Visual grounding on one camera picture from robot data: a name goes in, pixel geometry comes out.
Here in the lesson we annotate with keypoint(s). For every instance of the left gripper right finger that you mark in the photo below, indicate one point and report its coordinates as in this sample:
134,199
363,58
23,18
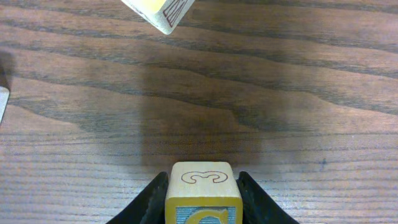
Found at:
258,206

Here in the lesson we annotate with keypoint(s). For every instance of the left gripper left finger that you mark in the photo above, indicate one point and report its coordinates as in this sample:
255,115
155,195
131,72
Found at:
148,207

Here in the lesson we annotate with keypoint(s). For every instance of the yellow C block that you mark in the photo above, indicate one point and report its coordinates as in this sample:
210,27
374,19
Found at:
203,192

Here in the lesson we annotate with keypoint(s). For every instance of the green R block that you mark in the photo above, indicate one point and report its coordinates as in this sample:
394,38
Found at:
4,96

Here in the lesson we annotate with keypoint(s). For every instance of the yellow S block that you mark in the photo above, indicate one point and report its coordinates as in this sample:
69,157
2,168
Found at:
162,14

